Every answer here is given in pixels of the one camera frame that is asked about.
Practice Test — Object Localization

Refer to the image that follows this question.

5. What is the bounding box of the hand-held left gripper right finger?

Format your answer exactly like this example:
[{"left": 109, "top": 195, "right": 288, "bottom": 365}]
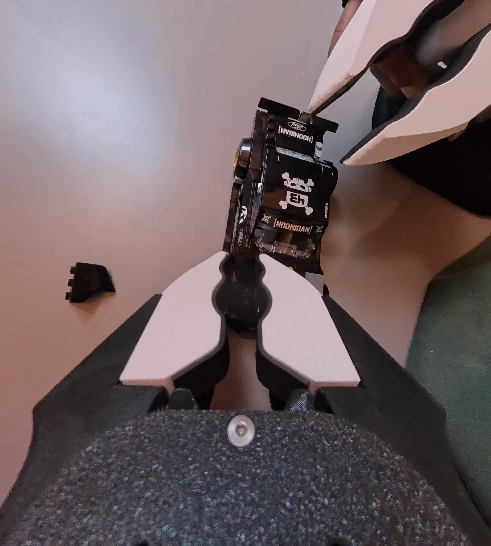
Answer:
[{"left": 256, "top": 254, "right": 361, "bottom": 397}]

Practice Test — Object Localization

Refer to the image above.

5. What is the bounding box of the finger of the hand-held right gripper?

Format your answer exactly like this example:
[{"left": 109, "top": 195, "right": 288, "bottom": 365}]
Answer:
[
  {"left": 308, "top": 0, "right": 438, "bottom": 113},
  {"left": 341, "top": 13, "right": 491, "bottom": 167}
]

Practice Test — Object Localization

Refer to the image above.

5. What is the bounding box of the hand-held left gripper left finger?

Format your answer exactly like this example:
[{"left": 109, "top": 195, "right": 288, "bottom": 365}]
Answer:
[{"left": 120, "top": 252, "right": 231, "bottom": 397}]

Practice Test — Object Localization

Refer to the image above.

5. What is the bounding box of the black lego car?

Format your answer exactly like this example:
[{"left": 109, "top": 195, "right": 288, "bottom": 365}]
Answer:
[{"left": 223, "top": 97, "right": 340, "bottom": 338}]

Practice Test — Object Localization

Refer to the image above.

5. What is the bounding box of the small black lego brick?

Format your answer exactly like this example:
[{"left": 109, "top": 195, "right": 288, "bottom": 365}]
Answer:
[{"left": 67, "top": 263, "right": 115, "bottom": 305}]

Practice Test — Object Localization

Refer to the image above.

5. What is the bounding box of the person's right hand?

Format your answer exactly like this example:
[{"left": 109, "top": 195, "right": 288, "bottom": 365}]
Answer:
[{"left": 372, "top": 34, "right": 455, "bottom": 99}]

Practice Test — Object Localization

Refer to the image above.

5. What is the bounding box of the black dimpled wrist rest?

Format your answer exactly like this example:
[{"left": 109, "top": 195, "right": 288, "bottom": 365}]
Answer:
[{"left": 374, "top": 86, "right": 491, "bottom": 216}]

